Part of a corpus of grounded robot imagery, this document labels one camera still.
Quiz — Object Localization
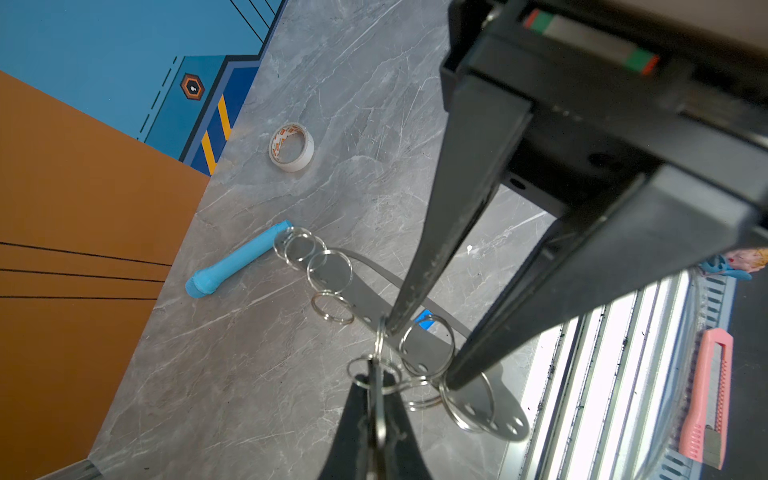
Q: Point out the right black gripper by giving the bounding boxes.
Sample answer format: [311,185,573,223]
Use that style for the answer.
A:
[386,1,767,390]

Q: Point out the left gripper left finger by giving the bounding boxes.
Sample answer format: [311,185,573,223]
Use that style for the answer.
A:
[318,360,375,480]

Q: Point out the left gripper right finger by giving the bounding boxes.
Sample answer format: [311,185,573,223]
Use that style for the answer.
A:
[376,362,432,479]

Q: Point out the silver split key rings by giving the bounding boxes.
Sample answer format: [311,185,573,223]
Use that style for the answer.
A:
[272,226,497,451]

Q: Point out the blue key fob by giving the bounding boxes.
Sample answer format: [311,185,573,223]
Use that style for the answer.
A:
[414,309,435,330]

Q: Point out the toy ice cream cone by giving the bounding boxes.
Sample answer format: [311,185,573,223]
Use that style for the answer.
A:
[699,248,768,280]

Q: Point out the blue toy microphone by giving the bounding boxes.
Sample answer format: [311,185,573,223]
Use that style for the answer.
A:
[185,221,293,299]

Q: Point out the masking tape roll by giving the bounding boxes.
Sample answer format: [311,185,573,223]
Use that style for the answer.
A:
[268,123,315,173]

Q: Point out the pink utility knife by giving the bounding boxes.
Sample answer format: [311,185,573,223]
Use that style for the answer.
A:
[678,328,733,470]

